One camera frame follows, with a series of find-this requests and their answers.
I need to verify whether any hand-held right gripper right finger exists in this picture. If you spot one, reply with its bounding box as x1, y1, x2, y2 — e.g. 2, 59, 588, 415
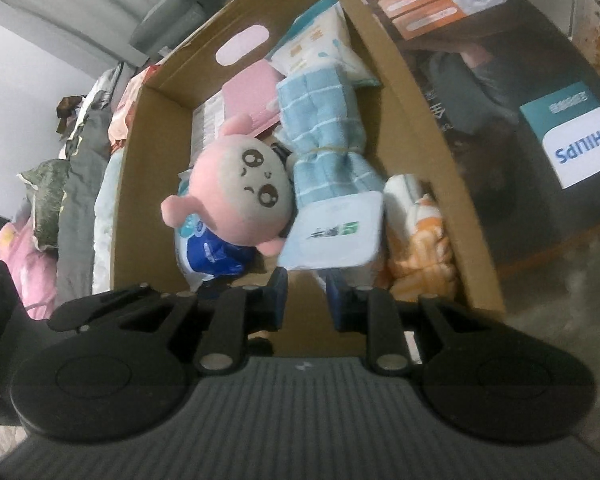
325, 269, 481, 375

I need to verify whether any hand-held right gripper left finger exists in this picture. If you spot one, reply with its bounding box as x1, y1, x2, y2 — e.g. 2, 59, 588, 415
50, 267, 288, 375

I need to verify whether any light blue tissue pack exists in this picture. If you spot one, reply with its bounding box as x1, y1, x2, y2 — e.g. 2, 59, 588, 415
279, 194, 385, 272

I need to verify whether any blue and white packet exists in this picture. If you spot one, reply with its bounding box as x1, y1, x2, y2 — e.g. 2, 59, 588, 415
176, 170, 258, 293

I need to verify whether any orange striped towel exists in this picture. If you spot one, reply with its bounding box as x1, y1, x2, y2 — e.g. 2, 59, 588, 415
382, 174, 458, 293

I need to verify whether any pink plush toy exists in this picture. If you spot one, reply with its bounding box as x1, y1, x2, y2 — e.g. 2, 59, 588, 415
161, 114, 293, 257

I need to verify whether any cardboard box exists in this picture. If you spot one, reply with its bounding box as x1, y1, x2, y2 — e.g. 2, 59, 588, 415
111, 0, 600, 313

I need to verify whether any light blue checked towel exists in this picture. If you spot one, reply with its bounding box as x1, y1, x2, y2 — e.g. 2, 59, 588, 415
275, 62, 386, 211

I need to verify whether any pink packet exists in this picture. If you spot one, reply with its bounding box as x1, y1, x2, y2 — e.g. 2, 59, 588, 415
220, 59, 283, 138

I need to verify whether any white tissue pack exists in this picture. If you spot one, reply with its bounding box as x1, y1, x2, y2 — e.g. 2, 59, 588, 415
269, 0, 381, 88

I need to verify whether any pink blanket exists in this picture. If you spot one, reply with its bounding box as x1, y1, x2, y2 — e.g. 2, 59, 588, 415
0, 220, 61, 321

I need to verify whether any green patterned pillow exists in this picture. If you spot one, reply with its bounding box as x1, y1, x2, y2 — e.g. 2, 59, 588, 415
19, 159, 68, 251

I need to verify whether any grey blanket with yellow prints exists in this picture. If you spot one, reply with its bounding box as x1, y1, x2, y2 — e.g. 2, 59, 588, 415
55, 105, 113, 308

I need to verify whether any brown box of clutter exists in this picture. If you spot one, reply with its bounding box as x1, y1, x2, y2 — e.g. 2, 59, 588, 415
55, 94, 87, 137

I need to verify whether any pink wet wipes pack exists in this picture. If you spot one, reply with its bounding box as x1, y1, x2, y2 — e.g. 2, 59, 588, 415
107, 62, 161, 153

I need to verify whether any grey storage box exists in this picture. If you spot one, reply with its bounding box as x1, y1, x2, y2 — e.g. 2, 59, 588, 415
129, 0, 218, 55

